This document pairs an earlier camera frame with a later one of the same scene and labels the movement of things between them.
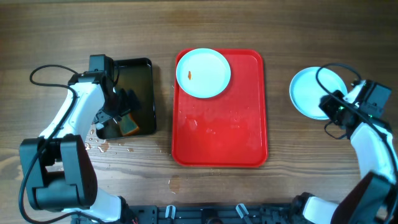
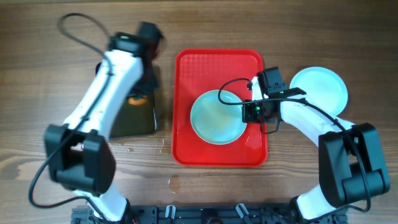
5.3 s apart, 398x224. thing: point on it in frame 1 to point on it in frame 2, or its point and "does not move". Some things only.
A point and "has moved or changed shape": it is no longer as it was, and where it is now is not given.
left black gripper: x=128 y=102 to x=154 y=85
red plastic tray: x=229 y=129 does not move
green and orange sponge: x=127 y=126 has moved or changed shape
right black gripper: x=327 y=106 to x=249 y=117
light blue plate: x=306 y=92 does not move
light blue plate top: x=203 y=73 to x=216 y=123
